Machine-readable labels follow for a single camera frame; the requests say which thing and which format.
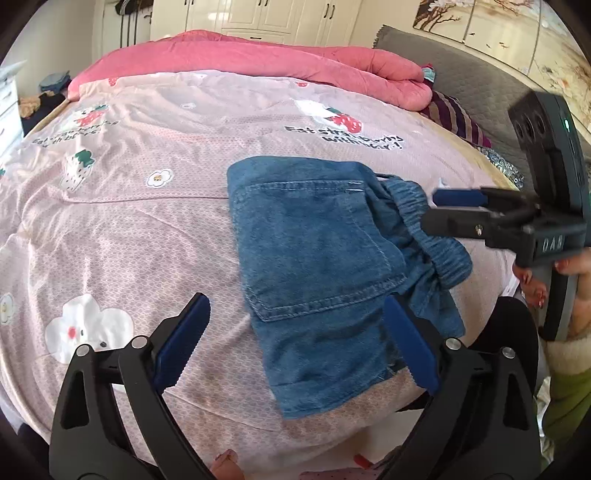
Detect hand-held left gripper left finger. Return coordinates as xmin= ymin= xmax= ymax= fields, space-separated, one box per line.
xmin=48 ymin=292 xmax=218 ymax=480

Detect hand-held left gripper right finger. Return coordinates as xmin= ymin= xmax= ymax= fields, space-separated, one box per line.
xmin=384 ymin=294 xmax=541 ymax=480

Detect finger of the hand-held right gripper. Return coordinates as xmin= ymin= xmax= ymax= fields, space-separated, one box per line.
xmin=433 ymin=187 xmax=539 ymax=214
xmin=420 ymin=207 xmax=528 ymax=241

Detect blue denim pants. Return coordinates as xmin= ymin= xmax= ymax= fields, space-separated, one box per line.
xmin=226 ymin=156 xmax=474 ymax=420

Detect person's right forearm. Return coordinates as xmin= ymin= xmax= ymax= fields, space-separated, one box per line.
xmin=540 ymin=330 xmax=591 ymax=467

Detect person's left hand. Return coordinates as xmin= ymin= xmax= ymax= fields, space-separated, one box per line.
xmin=210 ymin=450 xmax=246 ymax=480

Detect person's right hand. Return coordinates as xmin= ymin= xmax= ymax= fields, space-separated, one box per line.
xmin=512 ymin=249 xmax=591 ymax=340

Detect dark blue patterned cloth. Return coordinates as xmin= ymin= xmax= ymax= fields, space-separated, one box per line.
xmin=480 ymin=147 xmax=525 ymax=190

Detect striped purple pillow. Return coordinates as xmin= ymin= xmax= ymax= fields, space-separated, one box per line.
xmin=418 ymin=90 xmax=497 ymax=149

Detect grey quilted headboard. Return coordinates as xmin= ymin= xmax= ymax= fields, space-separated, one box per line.
xmin=373 ymin=25 xmax=591 ymax=185

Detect pink strawberry print bed sheet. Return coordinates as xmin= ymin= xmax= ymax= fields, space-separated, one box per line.
xmin=0 ymin=69 xmax=527 ymax=476

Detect pink dotted cloth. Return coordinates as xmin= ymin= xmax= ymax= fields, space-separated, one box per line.
xmin=300 ymin=467 xmax=372 ymax=480

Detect pink quilt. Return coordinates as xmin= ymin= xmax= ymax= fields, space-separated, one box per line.
xmin=67 ymin=30 xmax=434 ymax=112

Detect white wardrobe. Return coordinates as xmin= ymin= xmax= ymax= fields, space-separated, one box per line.
xmin=150 ymin=0 xmax=363 ymax=47

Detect yellow crumpled cloth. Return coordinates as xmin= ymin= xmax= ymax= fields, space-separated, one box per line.
xmin=18 ymin=95 xmax=43 ymax=120

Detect folded blue jeans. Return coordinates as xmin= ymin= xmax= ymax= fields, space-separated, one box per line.
xmin=39 ymin=71 xmax=71 ymax=94

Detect white drawer cabinet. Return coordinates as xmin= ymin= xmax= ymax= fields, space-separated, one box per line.
xmin=0 ymin=60 xmax=26 ymax=158

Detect flower wall painting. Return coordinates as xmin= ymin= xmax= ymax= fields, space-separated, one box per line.
xmin=413 ymin=0 xmax=591 ymax=112

